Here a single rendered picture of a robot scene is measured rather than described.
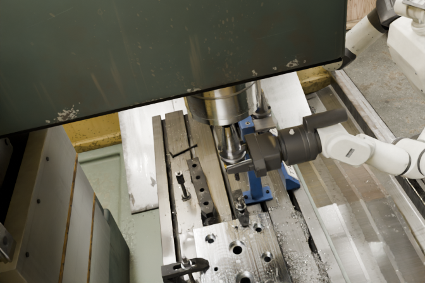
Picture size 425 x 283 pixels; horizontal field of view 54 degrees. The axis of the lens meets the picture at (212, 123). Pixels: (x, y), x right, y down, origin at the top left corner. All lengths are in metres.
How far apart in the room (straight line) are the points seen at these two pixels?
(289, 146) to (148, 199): 1.03
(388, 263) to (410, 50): 0.67
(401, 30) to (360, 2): 2.65
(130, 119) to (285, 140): 1.19
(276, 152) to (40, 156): 0.53
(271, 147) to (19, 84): 0.55
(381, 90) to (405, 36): 2.00
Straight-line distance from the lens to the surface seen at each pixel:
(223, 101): 0.76
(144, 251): 1.73
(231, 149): 0.92
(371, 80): 3.47
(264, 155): 0.94
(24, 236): 0.87
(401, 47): 1.40
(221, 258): 1.20
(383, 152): 1.07
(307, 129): 0.96
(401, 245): 1.56
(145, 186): 1.88
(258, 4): 0.63
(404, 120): 3.13
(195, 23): 0.62
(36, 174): 0.97
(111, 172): 2.14
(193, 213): 1.42
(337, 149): 0.97
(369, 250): 1.51
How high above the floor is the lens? 2.01
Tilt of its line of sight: 40 degrees down
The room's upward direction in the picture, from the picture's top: 12 degrees counter-clockwise
